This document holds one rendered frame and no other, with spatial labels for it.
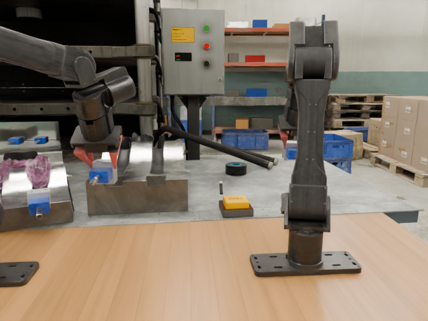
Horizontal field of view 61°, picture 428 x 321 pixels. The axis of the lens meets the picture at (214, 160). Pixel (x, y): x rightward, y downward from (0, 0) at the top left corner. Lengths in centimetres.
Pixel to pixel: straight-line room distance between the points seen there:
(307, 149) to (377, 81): 756
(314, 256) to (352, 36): 747
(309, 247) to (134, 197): 48
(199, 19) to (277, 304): 144
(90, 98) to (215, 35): 113
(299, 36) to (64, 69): 44
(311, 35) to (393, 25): 759
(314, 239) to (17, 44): 62
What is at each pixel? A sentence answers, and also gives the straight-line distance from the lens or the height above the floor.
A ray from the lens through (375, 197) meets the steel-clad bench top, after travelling 119.
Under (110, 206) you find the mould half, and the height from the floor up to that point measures 82.
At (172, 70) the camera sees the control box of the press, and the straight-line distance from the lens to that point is 179.
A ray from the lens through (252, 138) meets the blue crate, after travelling 472.
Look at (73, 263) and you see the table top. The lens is 77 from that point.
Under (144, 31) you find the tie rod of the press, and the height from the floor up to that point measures 135.
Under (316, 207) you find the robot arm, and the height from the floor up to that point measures 92.
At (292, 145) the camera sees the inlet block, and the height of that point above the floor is 95.
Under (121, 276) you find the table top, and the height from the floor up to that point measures 80.
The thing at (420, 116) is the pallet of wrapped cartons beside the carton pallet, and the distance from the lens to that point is 472.
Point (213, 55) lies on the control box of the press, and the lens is 181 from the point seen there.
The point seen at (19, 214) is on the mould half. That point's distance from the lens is 97.
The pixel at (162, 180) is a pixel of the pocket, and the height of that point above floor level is 88.
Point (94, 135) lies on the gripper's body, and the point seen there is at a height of 103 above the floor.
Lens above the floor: 114
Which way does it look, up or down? 13 degrees down
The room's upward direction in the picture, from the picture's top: straight up
